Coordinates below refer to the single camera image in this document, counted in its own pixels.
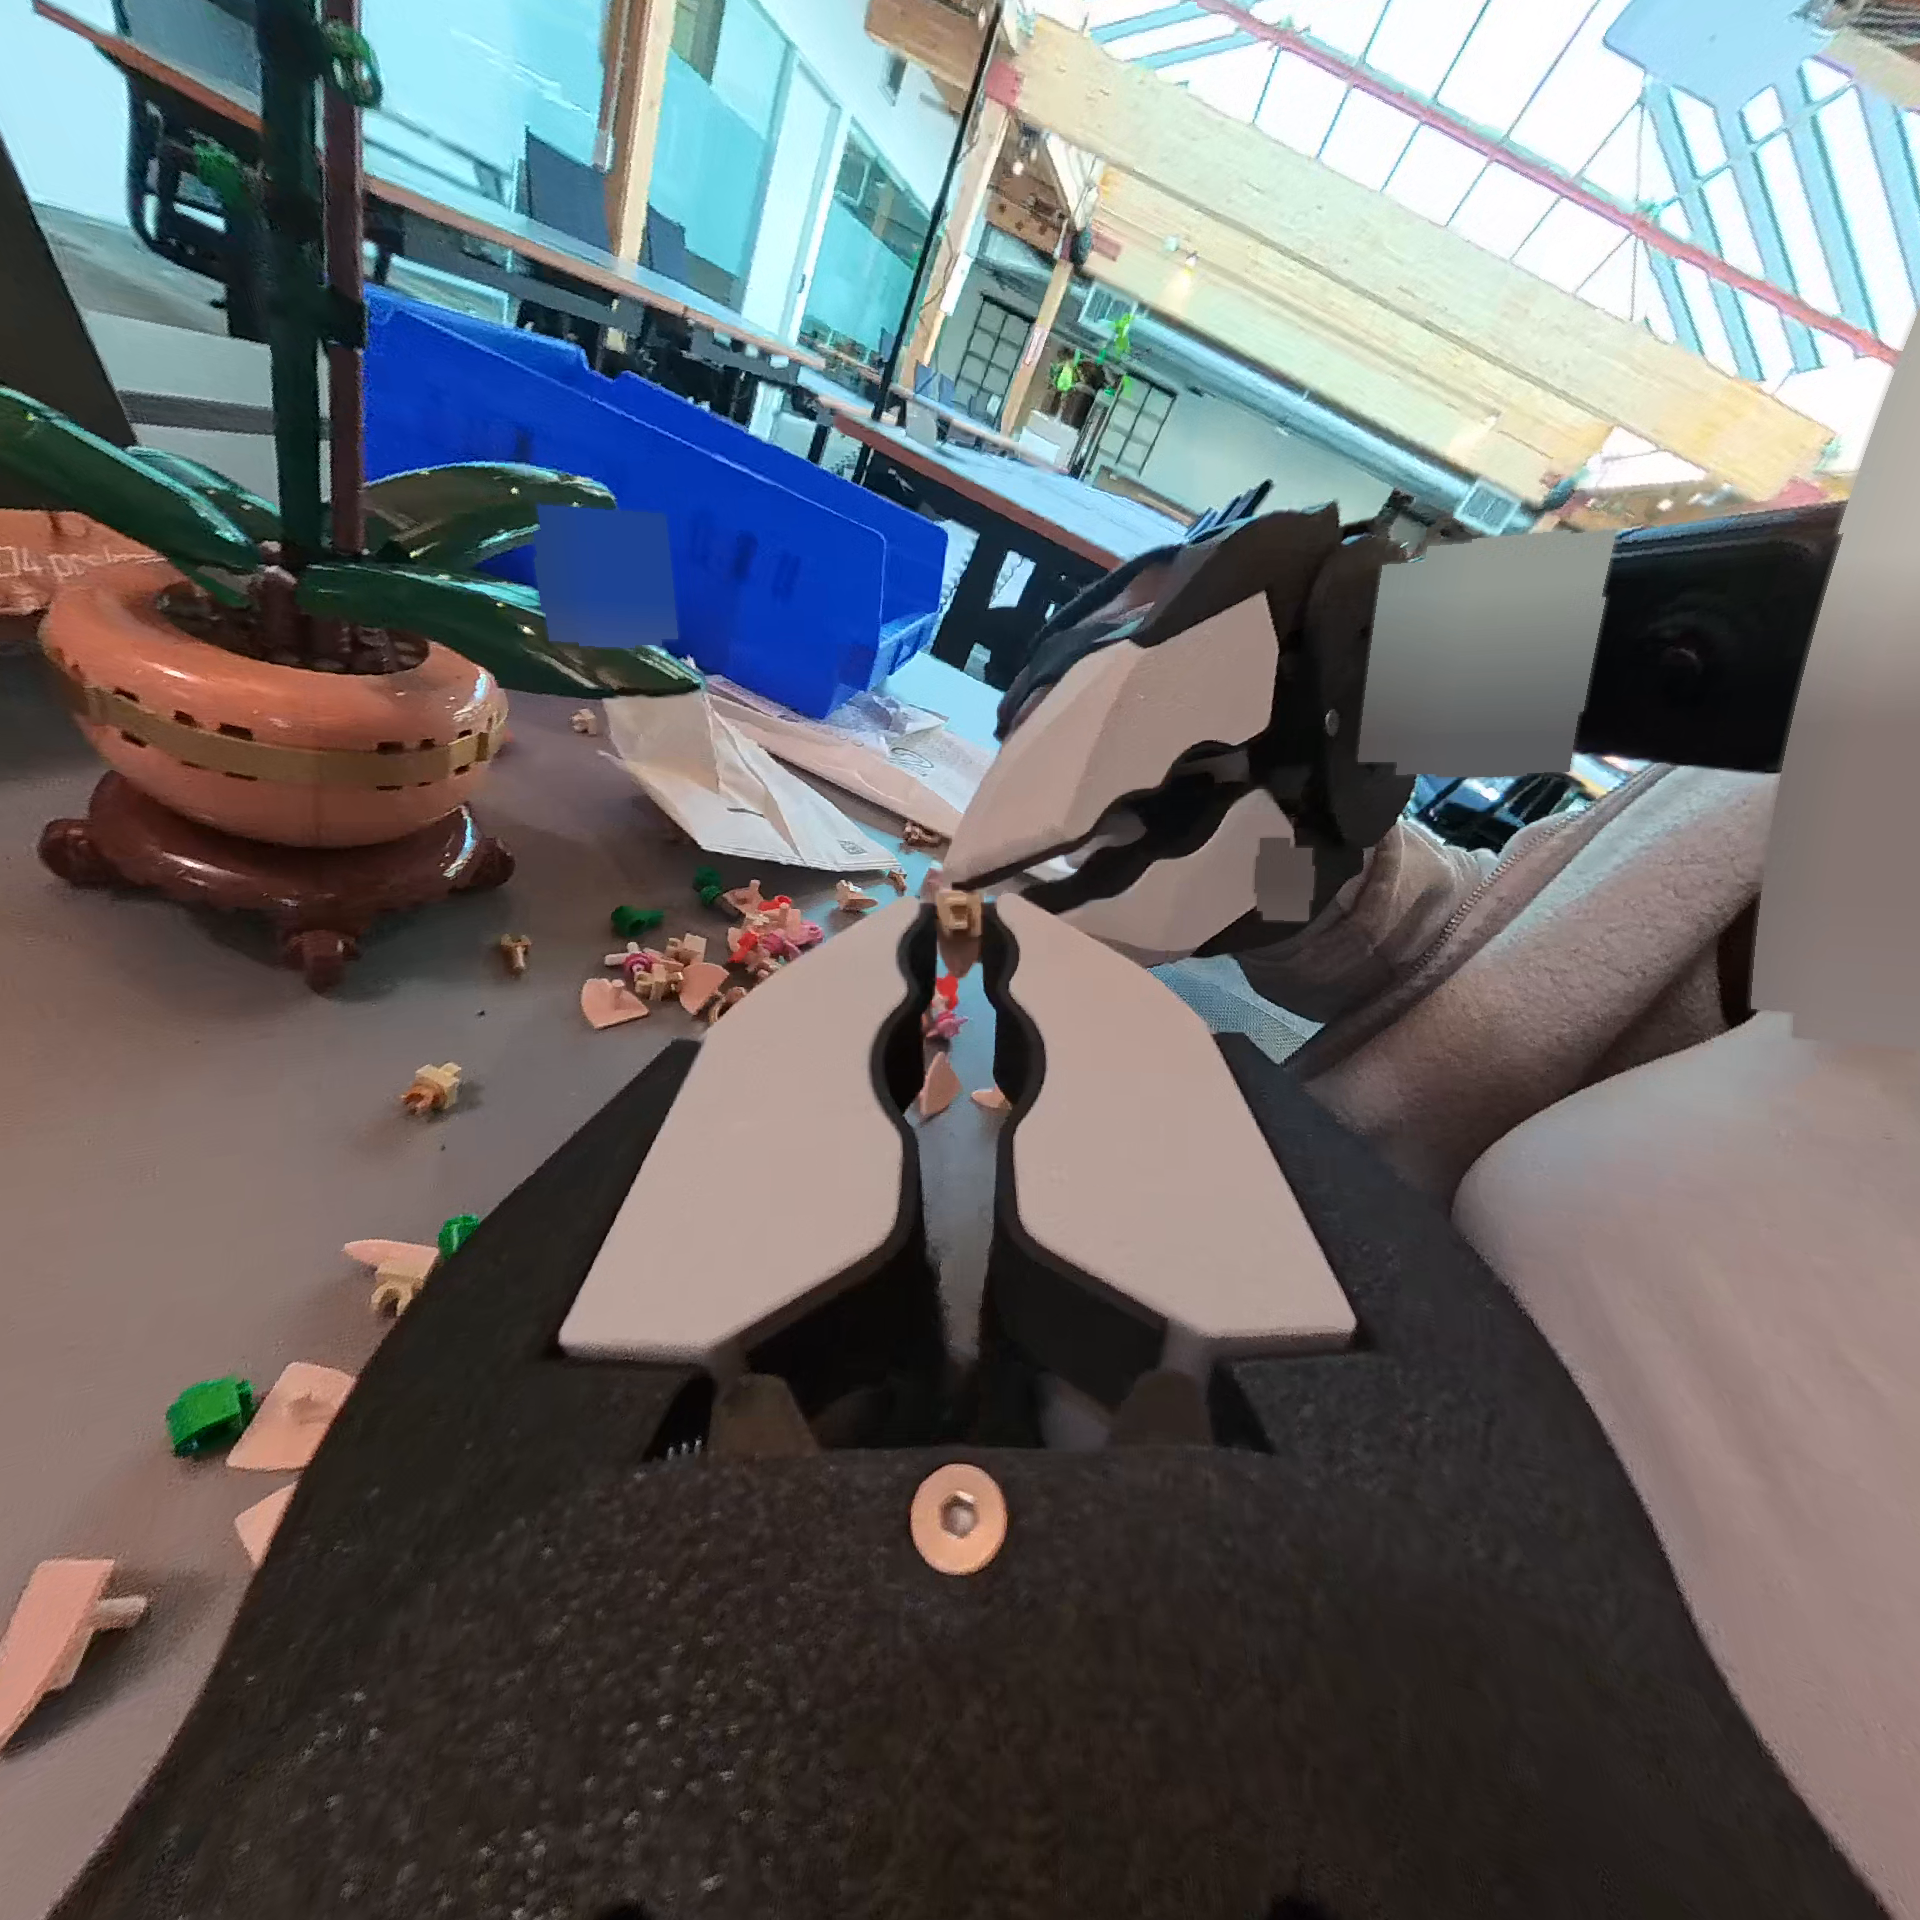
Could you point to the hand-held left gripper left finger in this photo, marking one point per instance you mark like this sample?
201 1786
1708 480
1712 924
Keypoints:
749 1156

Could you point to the pile of small toy bricks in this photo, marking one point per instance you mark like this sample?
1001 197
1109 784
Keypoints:
721 953

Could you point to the white paper sheet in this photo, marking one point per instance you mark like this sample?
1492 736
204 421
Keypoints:
892 770

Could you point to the small tan toy brick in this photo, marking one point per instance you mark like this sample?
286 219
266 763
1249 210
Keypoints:
955 909

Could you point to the grey desk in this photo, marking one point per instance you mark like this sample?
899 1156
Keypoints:
225 976

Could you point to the pink petal brick with peg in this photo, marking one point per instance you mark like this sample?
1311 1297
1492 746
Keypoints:
394 1273
52 1634

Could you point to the background table with black legs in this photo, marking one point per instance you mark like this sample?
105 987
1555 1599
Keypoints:
1036 504

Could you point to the dark grey board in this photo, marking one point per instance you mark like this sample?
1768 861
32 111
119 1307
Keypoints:
52 329

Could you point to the long wooden background table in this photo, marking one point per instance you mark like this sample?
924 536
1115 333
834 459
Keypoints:
602 263

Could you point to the person's right forearm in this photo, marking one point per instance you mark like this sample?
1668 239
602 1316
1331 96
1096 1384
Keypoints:
1529 930

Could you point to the blue plastic bin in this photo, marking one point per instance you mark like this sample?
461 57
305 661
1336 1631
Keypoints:
781 556

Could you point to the white paper bag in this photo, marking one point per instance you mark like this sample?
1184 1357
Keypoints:
721 780

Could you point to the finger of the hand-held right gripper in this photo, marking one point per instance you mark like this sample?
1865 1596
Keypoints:
1142 703
1184 884

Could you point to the black office chair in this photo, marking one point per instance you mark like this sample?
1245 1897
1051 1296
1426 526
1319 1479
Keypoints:
181 163

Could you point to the brick-built orchid in pink pot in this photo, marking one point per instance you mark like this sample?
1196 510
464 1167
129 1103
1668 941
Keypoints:
269 703

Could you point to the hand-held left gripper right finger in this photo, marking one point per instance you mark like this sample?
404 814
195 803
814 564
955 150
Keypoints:
1169 1156

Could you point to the black pole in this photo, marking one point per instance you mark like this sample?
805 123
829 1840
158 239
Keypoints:
938 223

